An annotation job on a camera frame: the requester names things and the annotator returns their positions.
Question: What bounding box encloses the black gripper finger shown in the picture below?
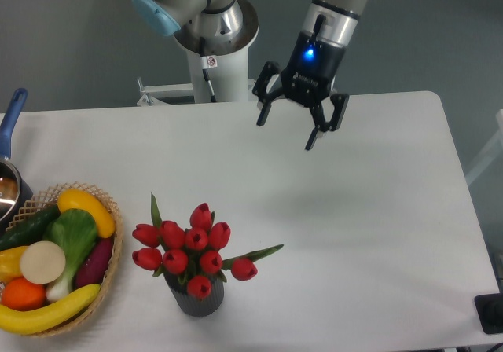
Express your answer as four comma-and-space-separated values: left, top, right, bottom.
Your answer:
305, 93, 350, 151
252, 61, 283, 127

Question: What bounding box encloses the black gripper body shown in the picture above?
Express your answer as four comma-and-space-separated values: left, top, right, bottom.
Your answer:
281, 32, 346, 108

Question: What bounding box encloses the red tulip bouquet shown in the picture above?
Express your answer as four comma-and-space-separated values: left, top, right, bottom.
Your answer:
132, 196, 284, 302

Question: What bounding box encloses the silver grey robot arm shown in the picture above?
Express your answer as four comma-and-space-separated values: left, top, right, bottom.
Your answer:
131, 0, 368, 149

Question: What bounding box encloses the dark grey ribbed vase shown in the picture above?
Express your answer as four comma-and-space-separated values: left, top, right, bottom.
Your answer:
163, 272, 224, 317

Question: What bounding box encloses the yellow squash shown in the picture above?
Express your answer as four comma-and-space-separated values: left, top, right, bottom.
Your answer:
57, 188, 116, 238

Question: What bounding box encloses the green bok choy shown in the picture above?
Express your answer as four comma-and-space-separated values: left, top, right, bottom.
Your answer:
43, 209, 97, 303

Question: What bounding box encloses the black device at edge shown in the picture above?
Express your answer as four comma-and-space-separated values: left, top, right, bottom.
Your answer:
474, 293, 502, 335

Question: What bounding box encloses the woven wicker basket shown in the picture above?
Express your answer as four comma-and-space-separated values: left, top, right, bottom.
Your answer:
1, 182, 123, 337

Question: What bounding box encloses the purple sweet potato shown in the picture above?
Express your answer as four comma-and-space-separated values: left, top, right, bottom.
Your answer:
75, 238, 113, 288

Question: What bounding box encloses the green cucumber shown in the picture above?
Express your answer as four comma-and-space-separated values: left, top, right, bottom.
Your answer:
1, 204, 61, 251

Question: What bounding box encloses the beige round disc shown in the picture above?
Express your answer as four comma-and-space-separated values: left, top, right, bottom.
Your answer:
20, 240, 66, 284

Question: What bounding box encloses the yellow bell pepper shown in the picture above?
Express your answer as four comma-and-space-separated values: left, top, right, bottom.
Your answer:
0, 246, 28, 284

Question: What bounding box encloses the orange fruit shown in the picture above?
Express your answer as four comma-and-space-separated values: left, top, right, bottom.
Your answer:
1, 277, 46, 311

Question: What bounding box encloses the yellow banana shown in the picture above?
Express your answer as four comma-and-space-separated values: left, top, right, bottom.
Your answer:
1, 284, 101, 336

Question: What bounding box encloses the black cable on pedestal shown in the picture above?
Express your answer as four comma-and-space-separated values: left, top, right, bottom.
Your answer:
198, 36, 218, 104

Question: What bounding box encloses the blue handled saucepan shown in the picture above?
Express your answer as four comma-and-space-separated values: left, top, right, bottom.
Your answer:
1, 88, 32, 234

